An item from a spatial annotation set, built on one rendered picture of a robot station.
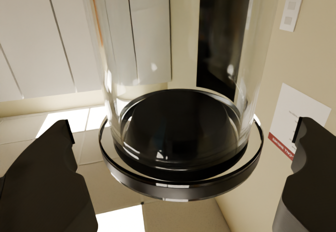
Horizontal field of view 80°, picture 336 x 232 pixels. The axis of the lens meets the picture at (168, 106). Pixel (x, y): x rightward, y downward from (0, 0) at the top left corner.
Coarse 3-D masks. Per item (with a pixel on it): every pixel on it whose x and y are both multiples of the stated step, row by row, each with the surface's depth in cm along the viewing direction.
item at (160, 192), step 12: (108, 168) 12; (252, 168) 11; (120, 180) 11; (132, 180) 10; (228, 180) 10; (240, 180) 10; (144, 192) 10; (156, 192) 10; (168, 192) 10; (180, 192) 10; (192, 192) 10; (204, 192) 10; (216, 192) 10
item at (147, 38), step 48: (96, 0) 7; (144, 0) 6; (192, 0) 6; (240, 0) 7; (96, 48) 9; (144, 48) 7; (192, 48) 7; (240, 48) 8; (144, 96) 8; (192, 96) 8; (240, 96) 9; (144, 144) 10; (192, 144) 9; (240, 144) 11
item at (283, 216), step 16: (304, 128) 10; (320, 128) 10; (304, 144) 9; (320, 144) 9; (304, 160) 8; (320, 160) 8; (288, 176) 7; (304, 176) 7; (320, 176) 7; (288, 192) 6; (304, 192) 6; (320, 192) 6; (288, 208) 6; (304, 208) 6; (320, 208) 6; (272, 224) 7; (288, 224) 6; (304, 224) 6; (320, 224) 6
